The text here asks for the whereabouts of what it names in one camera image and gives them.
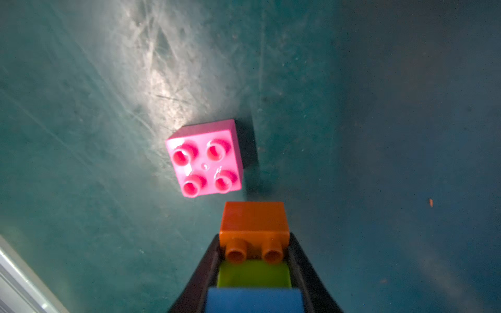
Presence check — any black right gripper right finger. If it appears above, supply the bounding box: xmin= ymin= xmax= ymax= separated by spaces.
xmin=288 ymin=233 xmax=343 ymax=313

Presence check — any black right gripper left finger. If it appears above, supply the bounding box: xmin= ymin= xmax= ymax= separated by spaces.
xmin=168 ymin=235 xmax=221 ymax=313

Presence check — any dark blue lego brick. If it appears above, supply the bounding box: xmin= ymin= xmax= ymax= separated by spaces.
xmin=204 ymin=288 xmax=305 ymax=312

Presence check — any lime green lego brick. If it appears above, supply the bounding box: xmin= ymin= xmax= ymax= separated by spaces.
xmin=216 ymin=260 xmax=292 ymax=289

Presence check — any orange lego brick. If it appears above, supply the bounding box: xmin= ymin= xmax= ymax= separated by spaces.
xmin=219 ymin=202 xmax=290 ymax=265

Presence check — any large magenta lego brick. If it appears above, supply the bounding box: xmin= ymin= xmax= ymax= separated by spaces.
xmin=165 ymin=119 xmax=243 ymax=198

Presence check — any front aluminium rail frame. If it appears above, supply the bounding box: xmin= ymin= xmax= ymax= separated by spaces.
xmin=1 ymin=238 xmax=69 ymax=313

